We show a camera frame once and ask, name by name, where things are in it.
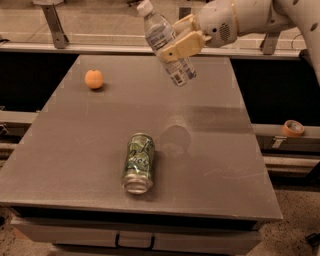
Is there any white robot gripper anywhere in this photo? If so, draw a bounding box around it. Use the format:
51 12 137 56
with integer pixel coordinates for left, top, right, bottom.
161 0 238 62

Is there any clear plastic water bottle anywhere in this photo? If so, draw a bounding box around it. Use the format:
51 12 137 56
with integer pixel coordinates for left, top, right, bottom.
137 0 196 87

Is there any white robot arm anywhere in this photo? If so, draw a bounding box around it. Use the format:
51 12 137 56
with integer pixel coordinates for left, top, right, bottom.
158 0 320 81

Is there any orange fruit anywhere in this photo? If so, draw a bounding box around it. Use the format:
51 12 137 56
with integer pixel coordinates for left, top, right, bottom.
85 70 104 89

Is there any orange tape roll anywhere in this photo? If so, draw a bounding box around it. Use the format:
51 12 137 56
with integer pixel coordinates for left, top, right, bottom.
282 120 304 137

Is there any green soda can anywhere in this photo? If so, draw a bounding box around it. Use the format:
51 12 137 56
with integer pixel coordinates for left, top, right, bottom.
121 133 155 195

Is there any grey drawer cabinet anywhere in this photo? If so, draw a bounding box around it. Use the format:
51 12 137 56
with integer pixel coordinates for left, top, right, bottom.
9 206 264 256

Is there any middle metal bracket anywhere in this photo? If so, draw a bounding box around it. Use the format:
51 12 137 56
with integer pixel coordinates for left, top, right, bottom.
179 7 191 19

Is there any metal bracket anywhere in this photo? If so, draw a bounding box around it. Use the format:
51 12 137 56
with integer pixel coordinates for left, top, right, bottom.
260 32 280 55
32 0 69 49
179 7 191 19

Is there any right metal bracket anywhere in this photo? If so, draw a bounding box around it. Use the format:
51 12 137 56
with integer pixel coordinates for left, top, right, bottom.
260 32 280 55

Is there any left metal bracket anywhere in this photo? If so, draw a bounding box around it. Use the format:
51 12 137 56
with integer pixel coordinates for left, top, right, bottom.
32 0 69 49

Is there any metal side rail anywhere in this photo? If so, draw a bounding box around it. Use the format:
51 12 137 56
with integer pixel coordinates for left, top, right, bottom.
253 124 320 177

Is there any black drawer handle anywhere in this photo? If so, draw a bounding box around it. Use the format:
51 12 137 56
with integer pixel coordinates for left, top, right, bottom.
115 231 155 250

